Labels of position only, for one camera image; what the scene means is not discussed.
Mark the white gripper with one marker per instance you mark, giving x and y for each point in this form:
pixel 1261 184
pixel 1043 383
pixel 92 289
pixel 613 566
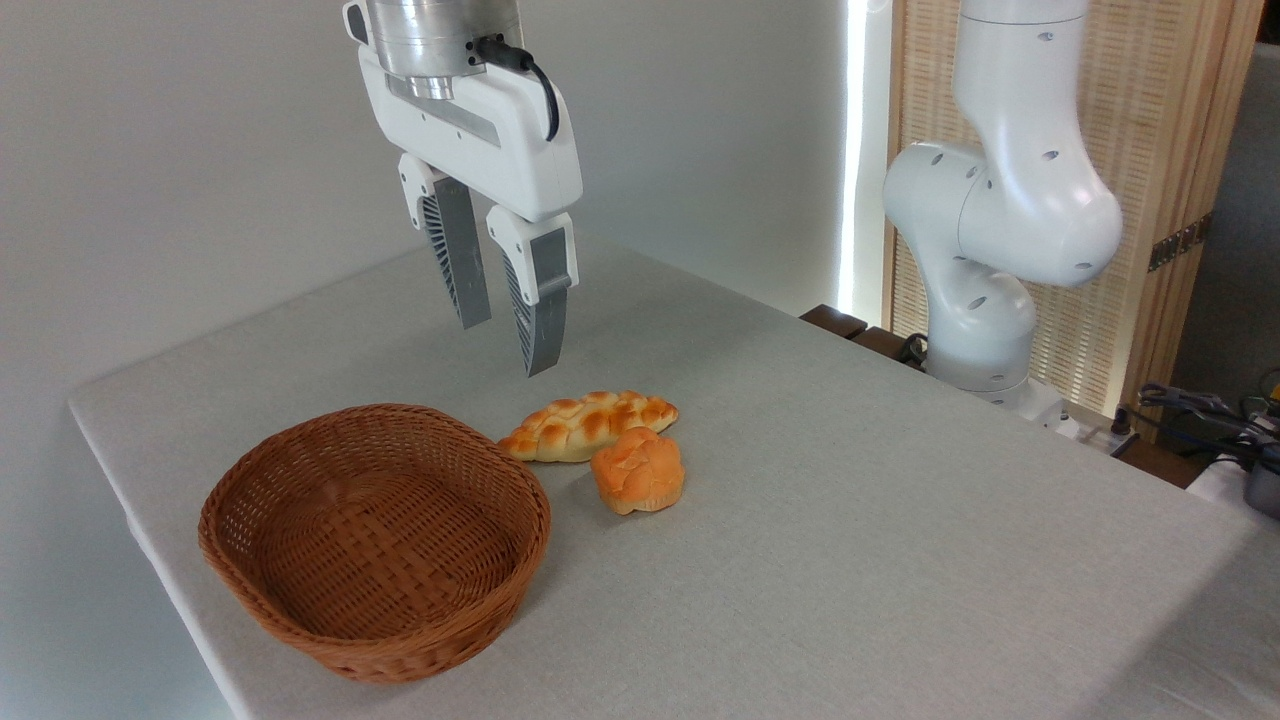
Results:
pixel 500 140

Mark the black metal screen hinge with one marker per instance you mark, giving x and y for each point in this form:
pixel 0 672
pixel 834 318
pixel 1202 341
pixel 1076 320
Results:
pixel 1180 242

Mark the dark brown wooden block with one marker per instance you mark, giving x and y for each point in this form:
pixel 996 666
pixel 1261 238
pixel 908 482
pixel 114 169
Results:
pixel 833 320
pixel 885 345

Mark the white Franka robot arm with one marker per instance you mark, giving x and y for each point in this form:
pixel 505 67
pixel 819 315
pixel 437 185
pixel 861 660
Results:
pixel 1020 200

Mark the long braided bread loaf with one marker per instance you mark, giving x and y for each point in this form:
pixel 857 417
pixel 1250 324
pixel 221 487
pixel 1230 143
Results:
pixel 575 425

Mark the grey tablecloth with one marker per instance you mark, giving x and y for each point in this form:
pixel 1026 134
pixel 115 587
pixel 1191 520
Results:
pixel 850 550

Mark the white power strip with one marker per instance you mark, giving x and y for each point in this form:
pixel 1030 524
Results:
pixel 1095 435

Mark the brown woven wicker basket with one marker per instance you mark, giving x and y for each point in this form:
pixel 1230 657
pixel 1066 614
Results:
pixel 300 640

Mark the round orange bread bun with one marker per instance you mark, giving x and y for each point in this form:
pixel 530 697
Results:
pixel 638 470

